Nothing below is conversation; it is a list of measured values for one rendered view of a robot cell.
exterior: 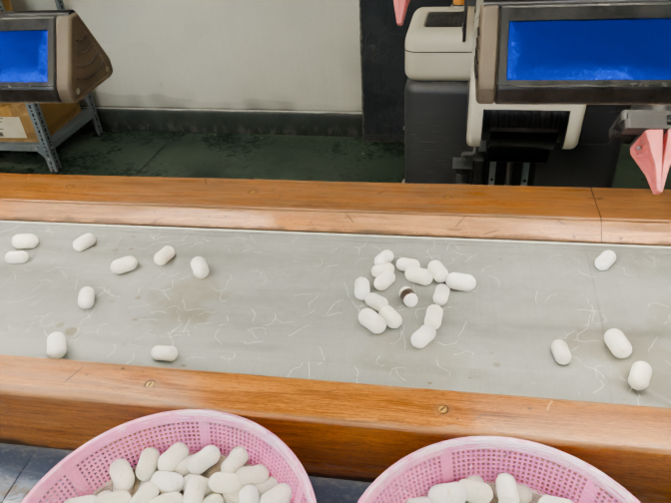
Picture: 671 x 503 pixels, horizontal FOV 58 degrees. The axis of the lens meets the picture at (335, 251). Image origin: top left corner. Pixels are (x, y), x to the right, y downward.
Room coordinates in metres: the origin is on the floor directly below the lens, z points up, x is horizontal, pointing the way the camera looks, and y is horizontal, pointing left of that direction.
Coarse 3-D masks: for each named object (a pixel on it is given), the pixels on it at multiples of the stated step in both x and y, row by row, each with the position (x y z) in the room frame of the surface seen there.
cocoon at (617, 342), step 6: (612, 330) 0.48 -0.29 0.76; (618, 330) 0.48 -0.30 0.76; (606, 336) 0.48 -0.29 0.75; (612, 336) 0.47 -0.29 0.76; (618, 336) 0.47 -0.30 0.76; (624, 336) 0.47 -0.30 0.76; (606, 342) 0.47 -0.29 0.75; (612, 342) 0.47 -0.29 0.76; (618, 342) 0.46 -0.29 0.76; (624, 342) 0.46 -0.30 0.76; (612, 348) 0.46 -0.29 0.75; (618, 348) 0.46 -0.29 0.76; (624, 348) 0.45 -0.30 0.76; (630, 348) 0.46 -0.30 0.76; (618, 354) 0.45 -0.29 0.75; (624, 354) 0.45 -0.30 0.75
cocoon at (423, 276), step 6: (408, 270) 0.62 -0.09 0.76; (414, 270) 0.61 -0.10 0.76; (420, 270) 0.61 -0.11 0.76; (426, 270) 0.61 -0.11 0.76; (408, 276) 0.61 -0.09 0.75; (414, 276) 0.61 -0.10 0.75; (420, 276) 0.61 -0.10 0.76; (426, 276) 0.60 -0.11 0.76; (432, 276) 0.61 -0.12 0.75; (420, 282) 0.60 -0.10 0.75; (426, 282) 0.60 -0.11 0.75
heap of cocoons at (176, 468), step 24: (144, 456) 0.37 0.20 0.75; (168, 456) 0.37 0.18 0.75; (192, 456) 0.37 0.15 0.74; (216, 456) 0.37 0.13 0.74; (240, 456) 0.37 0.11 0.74; (120, 480) 0.35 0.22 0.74; (144, 480) 0.36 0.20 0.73; (168, 480) 0.35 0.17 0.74; (192, 480) 0.34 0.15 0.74; (216, 480) 0.34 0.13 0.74; (240, 480) 0.34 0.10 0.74; (264, 480) 0.34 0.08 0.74
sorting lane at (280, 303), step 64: (0, 256) 0.75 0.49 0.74; (64, 256) 0.74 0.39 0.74; (192, 256) 0.71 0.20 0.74; (256, 256) 0.70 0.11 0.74; (320, 256) 0.69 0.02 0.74; (448, 256) 0.66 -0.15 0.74; (512, 256) 0.65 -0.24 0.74; (576, 256) 0.64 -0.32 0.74; (640, 256) 0.63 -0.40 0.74; (0, 320) 0.60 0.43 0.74; (64, 320) 0.59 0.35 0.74; (128, 320) 0.58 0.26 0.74; (192, 320) 0.57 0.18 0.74; (256, 320) 0.56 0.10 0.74; (320, 320) 0.56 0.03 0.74; (448, 320) 0.54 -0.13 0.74; (512, 320) 0.53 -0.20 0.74; (576, 320) 0.52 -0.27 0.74; (640, 320) 0.51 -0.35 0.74; (384, 384) 0.45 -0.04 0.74; (448, 384) 0.44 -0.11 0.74; (512, 384) 0.43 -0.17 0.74; (576, 384) 0.43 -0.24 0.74
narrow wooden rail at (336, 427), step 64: (0, 384) 0.47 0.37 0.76; (64, 384) 0.46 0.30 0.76; (128, 384) 0.45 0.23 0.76; (192, 384) 0.44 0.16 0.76; (256, 384) 0.44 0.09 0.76; (320, 384) 0.43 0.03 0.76; (64, 448) 0.45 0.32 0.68; (320, 448) 0.39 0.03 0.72; (384, 448) 0.37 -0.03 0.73; (576, 448) 0.34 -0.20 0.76; (640, 448) 0.33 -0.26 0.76
